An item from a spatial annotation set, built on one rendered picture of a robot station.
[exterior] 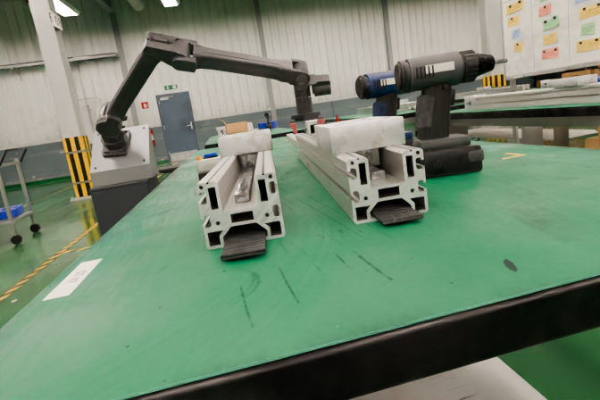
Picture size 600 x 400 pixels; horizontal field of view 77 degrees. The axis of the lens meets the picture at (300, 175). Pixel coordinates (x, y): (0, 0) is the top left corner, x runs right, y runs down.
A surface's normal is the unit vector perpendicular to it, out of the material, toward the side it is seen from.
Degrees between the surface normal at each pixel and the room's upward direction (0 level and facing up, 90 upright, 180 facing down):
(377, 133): 90
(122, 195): 90
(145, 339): 0
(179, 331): 0
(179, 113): 90
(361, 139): 90
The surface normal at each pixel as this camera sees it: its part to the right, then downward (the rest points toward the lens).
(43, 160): 0.19, 0.13
